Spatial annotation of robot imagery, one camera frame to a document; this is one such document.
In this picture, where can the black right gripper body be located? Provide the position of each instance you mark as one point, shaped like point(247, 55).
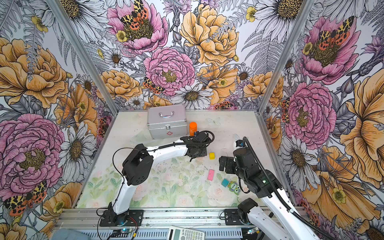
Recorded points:
point(231, 167)

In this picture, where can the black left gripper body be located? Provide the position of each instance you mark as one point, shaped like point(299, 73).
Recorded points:
point(201, 152)

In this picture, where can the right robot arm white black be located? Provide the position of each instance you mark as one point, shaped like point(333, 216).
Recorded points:
point(289, 224)

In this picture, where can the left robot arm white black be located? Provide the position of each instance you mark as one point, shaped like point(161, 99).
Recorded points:
point(137, 166)

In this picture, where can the yellow cube block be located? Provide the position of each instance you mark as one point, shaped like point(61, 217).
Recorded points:
point(212, 156)

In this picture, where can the pink rectangular block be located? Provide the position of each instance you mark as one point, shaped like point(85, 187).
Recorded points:
point(211, 174)

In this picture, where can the teal cube block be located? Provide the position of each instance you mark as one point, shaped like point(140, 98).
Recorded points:
point(225, 183)

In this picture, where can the orange cylinder bottle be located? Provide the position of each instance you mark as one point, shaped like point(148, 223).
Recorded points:
point(193, 128)

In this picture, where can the silver aluminium case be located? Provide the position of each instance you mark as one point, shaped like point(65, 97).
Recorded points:
point(167, 121)

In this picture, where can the grey calculator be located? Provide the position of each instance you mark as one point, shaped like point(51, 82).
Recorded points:
point(177, 233)

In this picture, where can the blue grey cloth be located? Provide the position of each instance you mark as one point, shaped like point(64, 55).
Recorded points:
point(65, 234)

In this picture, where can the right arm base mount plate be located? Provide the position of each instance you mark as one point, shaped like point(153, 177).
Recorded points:
point(235, 217)

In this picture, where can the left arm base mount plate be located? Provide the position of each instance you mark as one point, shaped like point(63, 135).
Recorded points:
point(130, 218)

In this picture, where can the aluminium front rail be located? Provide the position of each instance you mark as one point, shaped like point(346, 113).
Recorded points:
point(152, 218)

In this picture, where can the aluminium frame corner post right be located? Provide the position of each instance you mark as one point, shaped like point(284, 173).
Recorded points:
point(291, 40)

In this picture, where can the aluminium frame corner post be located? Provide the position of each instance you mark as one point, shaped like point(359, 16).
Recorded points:
point(64, 22)
point(291, 40)

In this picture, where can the aluminium frame corner post left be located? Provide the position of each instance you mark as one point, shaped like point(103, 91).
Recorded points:
point(64, 22)

